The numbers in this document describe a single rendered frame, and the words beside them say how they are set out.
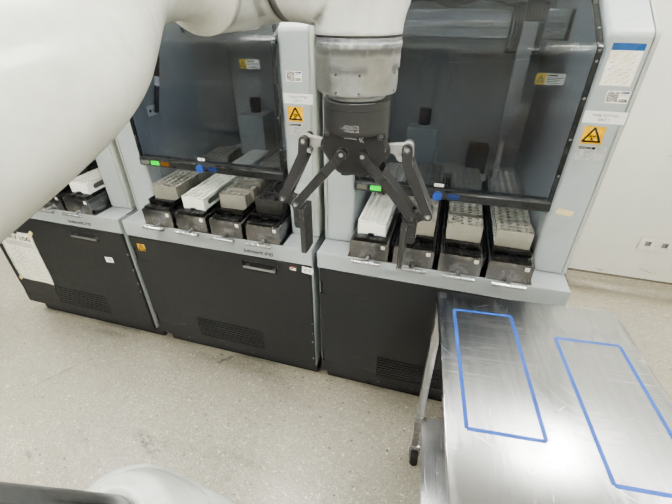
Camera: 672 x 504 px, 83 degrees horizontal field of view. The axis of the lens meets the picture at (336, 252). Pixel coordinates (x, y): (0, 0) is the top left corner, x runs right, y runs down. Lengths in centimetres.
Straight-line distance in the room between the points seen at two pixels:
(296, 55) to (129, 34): 110
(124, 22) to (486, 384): 84
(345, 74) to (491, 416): 68
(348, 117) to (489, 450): 63
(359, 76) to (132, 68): 26
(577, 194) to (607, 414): 64
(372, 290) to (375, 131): 104
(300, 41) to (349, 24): 87
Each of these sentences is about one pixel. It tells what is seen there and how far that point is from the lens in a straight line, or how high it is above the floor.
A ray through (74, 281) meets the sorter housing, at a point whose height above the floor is 32.
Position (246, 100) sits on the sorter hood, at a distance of 137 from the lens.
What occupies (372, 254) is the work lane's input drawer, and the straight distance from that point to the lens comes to 133.
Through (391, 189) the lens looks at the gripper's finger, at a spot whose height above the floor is 130.
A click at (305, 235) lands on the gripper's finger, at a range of 53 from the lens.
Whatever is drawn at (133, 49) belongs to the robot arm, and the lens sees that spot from 19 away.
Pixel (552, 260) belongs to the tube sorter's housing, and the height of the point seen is 79.
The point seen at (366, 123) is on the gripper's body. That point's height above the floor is 138.
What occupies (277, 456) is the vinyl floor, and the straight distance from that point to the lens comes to 171.
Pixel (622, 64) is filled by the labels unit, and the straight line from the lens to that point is 126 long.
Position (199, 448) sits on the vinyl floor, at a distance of 180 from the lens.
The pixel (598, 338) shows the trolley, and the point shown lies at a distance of 112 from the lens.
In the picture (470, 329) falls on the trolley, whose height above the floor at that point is 82.
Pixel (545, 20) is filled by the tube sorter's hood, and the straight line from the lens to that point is 129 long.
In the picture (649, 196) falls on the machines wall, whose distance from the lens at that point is 269.
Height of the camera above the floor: 149
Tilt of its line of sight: 33 degrees down
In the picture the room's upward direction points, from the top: straight up
